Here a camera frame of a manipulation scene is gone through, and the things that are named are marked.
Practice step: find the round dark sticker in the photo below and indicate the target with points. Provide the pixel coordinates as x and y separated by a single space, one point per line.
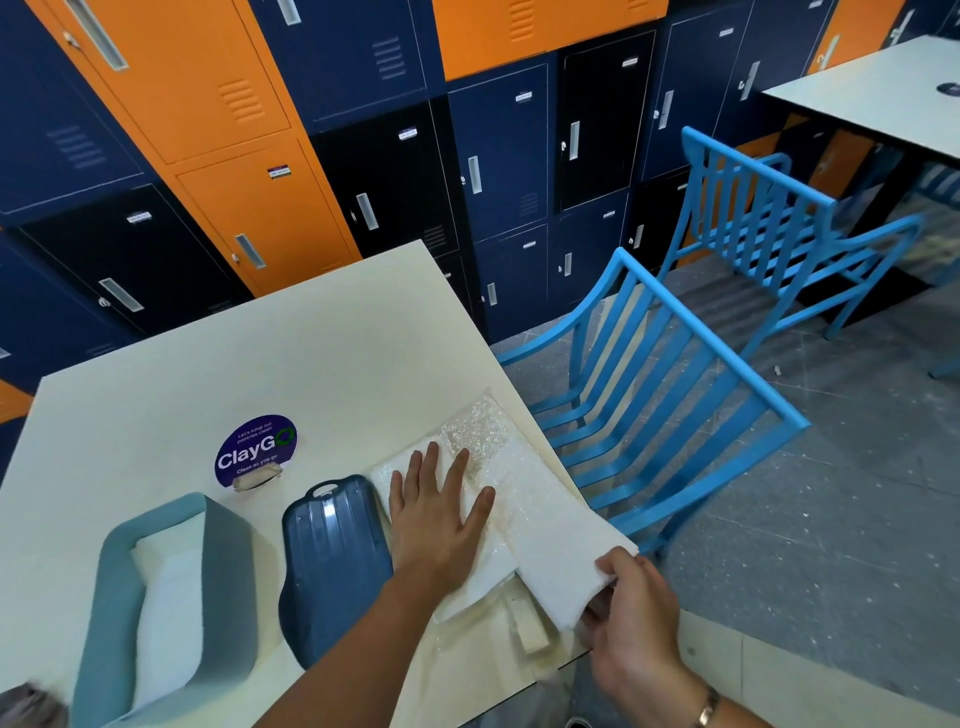
949 89

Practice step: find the wall of blue orange lockers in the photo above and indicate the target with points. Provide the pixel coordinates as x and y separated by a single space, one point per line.
300 135

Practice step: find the person's right hand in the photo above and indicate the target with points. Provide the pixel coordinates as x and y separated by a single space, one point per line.
645 630

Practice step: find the white square table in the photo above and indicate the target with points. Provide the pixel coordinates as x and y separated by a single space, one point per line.
870 90

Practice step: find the person's left forearm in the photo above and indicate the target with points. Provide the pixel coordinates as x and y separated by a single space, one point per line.
360 660

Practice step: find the clear bubble wrap sheet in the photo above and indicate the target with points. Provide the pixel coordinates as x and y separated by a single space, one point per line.
480 431

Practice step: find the person's left middle finger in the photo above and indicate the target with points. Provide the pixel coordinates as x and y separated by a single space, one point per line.
431 472

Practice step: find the person's right forearm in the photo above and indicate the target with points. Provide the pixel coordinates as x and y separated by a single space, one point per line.
739 716

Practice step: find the dark blue plastic lid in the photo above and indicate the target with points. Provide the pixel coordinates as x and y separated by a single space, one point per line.
334 562

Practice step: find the blue metal slatted chair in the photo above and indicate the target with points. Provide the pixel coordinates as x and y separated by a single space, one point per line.
772 217
941 195
660 405

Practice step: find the person's left hand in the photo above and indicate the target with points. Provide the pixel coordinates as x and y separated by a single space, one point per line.
427 532

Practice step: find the person's left thumb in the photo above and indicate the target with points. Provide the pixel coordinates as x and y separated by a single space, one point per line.
480 514

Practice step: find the light blue plastic bin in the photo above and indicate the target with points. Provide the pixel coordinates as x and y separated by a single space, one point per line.
232 600

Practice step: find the person's right thumb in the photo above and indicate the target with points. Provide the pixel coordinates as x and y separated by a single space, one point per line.
616 564

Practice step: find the beige tape strip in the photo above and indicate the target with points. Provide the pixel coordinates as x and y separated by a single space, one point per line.
531 619

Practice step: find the white foam sheet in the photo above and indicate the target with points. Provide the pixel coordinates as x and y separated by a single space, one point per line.
169 615
559 536
480 574

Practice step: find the person's left little finger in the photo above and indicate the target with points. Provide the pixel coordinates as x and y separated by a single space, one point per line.
395 495

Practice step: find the round purple sticker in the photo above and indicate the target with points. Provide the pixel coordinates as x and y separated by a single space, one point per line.
247 446

